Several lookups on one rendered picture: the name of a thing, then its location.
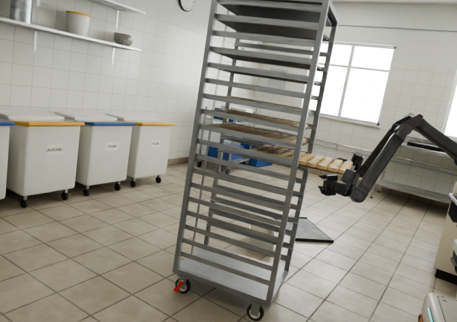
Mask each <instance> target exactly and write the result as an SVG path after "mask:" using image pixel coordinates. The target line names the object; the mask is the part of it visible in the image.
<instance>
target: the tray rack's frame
mask: <svg viewBox="0 0 457 322"><path fill-rule="evenodd" d="M263 1H281V2H290V3H307V4H316V5H322V2H323V0H263ZM217 9H218V0H211V8H210V13H209V22H208V27H207V36H206V41H205V50H204V55H203V64H202V69H201V78H200V84H199V92H198V97H197V106H196V111H195V117H194V126H193V131H192V140H191V145H190V154H189V159H188V168H187V173H186V182H185V187H184V196H183V201H182V210H181V215H180V224H179V229H178V234H177V243H176V248H175V257H174V263H173V272H174V273H177V274H178V275H177V276H179V282H180V280H182V281H184V283H183V284H182V286H181V287H180V288H181V289H184V290H185V287H186V279H188V280H189V278H190V279H194V280H196V281H199V282H202V283H205V284H207V285H211V286H212V287H216V288H218V289H221V290H224V291H227V292H229V293H233V294H235V295H238V296H241V297H243V298H247V299H249V300H250V302H251V303H252V306H251V311H250V314H251V315H254V316H256V317H258V314H259V310H260V306H262V305H265V302H266V298H267V292H268V287H269V286H268V285H265V284H262V283H259V282H256V281H253V280H251V279H247V278H245V277H242V276H239V275H236V274H233V273H230V272H227V271H224V270H221V269H218V268H215V267H213V266H209V265H207V264H203V263H201V262H197V261H194V260H191V259H188V258H185V259H184V260H182V261H181V262H180V258H181V253H182V245H183V239H184V230H185V226H186V217H187V212H188V203H189V198H190V189H191V185H192V176H193V170H194V162H195V157H196V152H197V143H198V138H199V129H200V124H201V116H202V110H203V101H204V96H205V88H206V83H207V74H208V69H209V60H210V55H211V47H212V41H213V36H214V28H215V23H216V14H217ZM327 16H328V18H329V20H330V21H331V22H338V18H339V17H338V15H337V13H336V11H335V8H334V6H333V4H332V1H331V0H330V3H329V8H328V14H327ZM204 245H208V246H210V247H214V248H217V249H221V250H223V251H227V252H229V253H233V254H236V255H240V256H242V257H246V258H248V259H251V260H255V261H257V262H261V263H264V264H267V265H270V266H273V264H269V263H266V262H262V261H260V260H256V259H254V258H251V257H247V256H244V255H241V254H238V253H235V252H232V251H228V250H226V249H222V248H219V247H215V246H213V245H209V237H206V236H205V239H204ZM193 249H194V246H192V248H191V253H190V254H191V255H195V256H197V257H201V258H203V259H206V260H209V261H212V262H215V263H218V264H222V265H224V266H228V267H230V268H234V269H236V270H240V271H242V272H246V273H248V274H252V275H254V276H258V277H260V278H263V279H267V280H269V281H270V277H271V271H270V270H265V269H263V268H259V267H257V266H253V265H251V264H247V263H245V262H241V261H239V260H234V259H232V258H229V257H226V256H223V255H220V254H217V253H214V252H211V251H208V250H205V249H201V248H198V249H197V250H196V251H194V252H193ZM287 276H288V271H285V270H284V268H281V267H278V273H277V277H276V281H275V288H274V292H273V298H272V302H273V301H274V299H275V297H276V295H277V293H278V291H279V290H280V288H281V286H282V284H283V282H284V281H285V279H286V277H287ZM179 282H178V284H179ZM272 302H271V303H272Z"/></svg>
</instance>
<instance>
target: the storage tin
mask: <svg viewBox="0 0 457 322"><path fill-rule="evenodd" d="M32 11H33V0H11V3H10V20H16V21H19V22H25V23H28V24H31V21H32Z"/></svg>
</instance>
